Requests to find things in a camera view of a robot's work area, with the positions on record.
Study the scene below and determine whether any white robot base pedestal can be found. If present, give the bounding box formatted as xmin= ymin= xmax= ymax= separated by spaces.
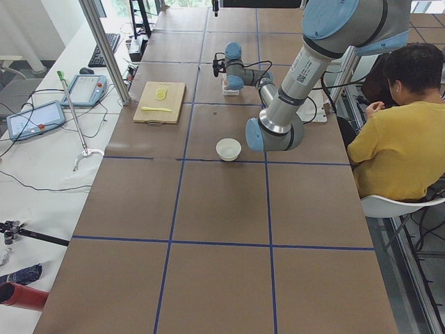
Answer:
xmin=296 ymin=89 xmax=327 ymax=123

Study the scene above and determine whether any clear plastic egg carton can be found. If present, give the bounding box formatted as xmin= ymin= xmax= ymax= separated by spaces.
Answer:
xmin=221 ymin=77 xmax=240 ymax=97

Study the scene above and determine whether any red cylinder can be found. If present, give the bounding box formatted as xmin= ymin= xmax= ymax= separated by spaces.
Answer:
xmin=1 ymin=282 xmax=49 ymax=312

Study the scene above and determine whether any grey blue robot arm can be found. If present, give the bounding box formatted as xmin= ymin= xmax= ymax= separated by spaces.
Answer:
xmin=223 ymin=0 xmax=411 ymax=152

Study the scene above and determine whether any white ceramic bowl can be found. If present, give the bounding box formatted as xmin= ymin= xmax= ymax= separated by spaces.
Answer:
xmin=216 ymin=138 xmax=241 ymax=161

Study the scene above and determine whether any silver reacher grabber tool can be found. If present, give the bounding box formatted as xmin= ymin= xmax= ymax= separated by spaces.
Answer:
xmin=57 ymin=70 xmax=104 ymax=172

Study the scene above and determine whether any black keyboard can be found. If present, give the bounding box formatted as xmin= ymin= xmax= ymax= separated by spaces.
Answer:
xmin=88 ymin=33 xmax=121 ymax=68

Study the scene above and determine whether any blue patterned cloth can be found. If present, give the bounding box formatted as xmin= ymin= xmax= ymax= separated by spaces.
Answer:
xmin=1 ymin=264 xmax=42 ymax=285

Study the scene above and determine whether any black computer mouse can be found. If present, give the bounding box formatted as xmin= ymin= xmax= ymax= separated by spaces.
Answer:
xmin=79 ymin=67 xmax=95 ymax=74

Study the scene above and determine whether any far teach pendant tablet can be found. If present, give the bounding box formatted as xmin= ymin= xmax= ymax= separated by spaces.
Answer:
xmin=67 ymin=74 xmax=108 ymax=109

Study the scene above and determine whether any yellow plastic knife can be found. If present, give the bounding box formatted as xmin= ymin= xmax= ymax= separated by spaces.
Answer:
xmin=140 ymin=106 xmax=172 ymax=112

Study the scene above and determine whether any near teach pendant tablet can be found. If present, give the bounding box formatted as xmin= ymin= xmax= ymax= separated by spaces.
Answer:
xmin=6 ymin=101 xmax=65 ymax=141

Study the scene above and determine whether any bamboo cutting board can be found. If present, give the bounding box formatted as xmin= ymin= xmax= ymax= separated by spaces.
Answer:
xmin=133 ymin=81 xmax=186 ymax=124

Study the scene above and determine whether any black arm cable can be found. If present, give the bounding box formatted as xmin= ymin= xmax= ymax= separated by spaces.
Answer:
xmin=213 ymin=51 xmax=274 ymax=70

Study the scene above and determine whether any black cable on desk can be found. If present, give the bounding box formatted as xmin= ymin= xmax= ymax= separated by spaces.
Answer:
xmin=0 ymin=88 xmax=108 ymax=193

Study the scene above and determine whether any black box on table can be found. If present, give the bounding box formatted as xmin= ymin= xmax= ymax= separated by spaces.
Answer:
xmin=128 ymin=36 xmax=148 ymax=62

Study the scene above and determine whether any aluminium frame post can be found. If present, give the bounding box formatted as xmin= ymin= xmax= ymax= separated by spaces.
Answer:
xmin=79 ymin=0 xmax=131 ymax=106

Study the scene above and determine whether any crumpled white paper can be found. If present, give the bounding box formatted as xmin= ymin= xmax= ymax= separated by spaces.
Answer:
xmin=0 ymin=247 xmax=13 ymax=267

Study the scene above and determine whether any white chair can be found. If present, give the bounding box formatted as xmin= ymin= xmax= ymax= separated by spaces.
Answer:
xmin=360 ymin=186 xmax=444 ymax=218

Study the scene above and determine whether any person in yellow shirt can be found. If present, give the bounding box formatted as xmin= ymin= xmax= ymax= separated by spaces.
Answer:
xmin=347 ymin=43 xmax=444 ymax=202

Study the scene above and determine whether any black tripod rod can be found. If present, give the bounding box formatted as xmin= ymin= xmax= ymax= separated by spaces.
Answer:
xmin=0 ymin=221 xmax=70 ymax=246

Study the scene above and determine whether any teach pendant tablet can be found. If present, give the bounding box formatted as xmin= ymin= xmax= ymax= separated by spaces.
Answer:
xmin=6 ymin=101 xmax=65 ymax=141
xmin=67 ymin=74 xmax=108 ymax=109

